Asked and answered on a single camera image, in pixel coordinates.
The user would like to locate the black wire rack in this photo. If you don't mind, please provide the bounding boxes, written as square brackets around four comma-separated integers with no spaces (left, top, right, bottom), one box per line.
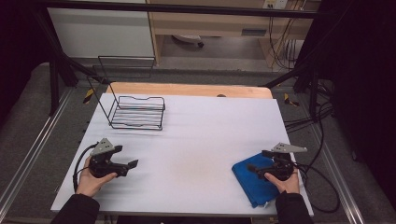
[86,55,166,132]

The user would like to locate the hanging desk cables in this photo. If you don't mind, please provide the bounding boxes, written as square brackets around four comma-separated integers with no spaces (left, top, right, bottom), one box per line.
[269,17,302,71]

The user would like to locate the yellow black tape strip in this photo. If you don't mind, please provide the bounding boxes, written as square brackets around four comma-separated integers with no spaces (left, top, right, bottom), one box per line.
[83,88,94,105]
[283,92,300,107]

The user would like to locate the aluminium floor rail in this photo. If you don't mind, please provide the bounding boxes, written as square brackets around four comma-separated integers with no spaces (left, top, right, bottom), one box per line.
[0,90,74,213]
[306,124,365,224]

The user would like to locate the office chair base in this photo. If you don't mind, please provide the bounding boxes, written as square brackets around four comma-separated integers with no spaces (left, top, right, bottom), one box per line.
[172,35,205,49]

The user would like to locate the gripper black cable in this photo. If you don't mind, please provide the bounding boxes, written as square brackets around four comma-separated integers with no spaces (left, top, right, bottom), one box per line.
[292,162,341,215]
[72,143,99,193]

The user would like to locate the person's left hand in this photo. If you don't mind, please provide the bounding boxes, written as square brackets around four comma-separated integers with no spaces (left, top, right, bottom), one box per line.
[75,156,119,199]

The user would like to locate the person's right hand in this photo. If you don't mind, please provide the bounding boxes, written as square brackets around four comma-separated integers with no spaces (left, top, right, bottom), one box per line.
[263,169,301,194]

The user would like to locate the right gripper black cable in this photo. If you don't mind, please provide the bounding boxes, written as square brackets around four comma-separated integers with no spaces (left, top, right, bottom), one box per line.
[292,162,341,215]

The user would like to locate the black metal frame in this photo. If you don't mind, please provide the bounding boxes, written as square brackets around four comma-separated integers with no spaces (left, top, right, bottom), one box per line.
[31,0,331,116]

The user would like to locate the white cabinet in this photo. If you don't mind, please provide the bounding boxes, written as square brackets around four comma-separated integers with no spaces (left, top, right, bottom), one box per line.
[47,7,155,59]

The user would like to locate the blue towel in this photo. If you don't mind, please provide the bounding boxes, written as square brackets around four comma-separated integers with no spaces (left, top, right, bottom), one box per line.
[231,152,281,209]

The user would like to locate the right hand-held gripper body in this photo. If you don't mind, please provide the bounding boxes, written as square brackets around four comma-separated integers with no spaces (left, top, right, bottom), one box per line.
[264,142,308,181]

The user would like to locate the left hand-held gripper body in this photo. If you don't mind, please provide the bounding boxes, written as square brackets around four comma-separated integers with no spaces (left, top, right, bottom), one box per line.
[88,137,130,179]

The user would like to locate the white wall socket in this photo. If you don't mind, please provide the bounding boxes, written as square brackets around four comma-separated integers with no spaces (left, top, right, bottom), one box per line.
[262,0,289,9]

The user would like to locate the black floor cables bundle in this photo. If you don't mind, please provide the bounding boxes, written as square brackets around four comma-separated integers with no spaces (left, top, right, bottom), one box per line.
[284,77,334,133]

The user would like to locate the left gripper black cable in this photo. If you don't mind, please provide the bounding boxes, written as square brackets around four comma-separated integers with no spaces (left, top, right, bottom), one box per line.
[72,143,99,193]

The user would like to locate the black curtain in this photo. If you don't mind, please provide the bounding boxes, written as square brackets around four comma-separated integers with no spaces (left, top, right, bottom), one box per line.
[295,0,396,200]
[0,0,57,125]

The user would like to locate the light wooden desk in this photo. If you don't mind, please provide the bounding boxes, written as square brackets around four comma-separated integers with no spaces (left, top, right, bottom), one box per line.
[146,0,321,68]

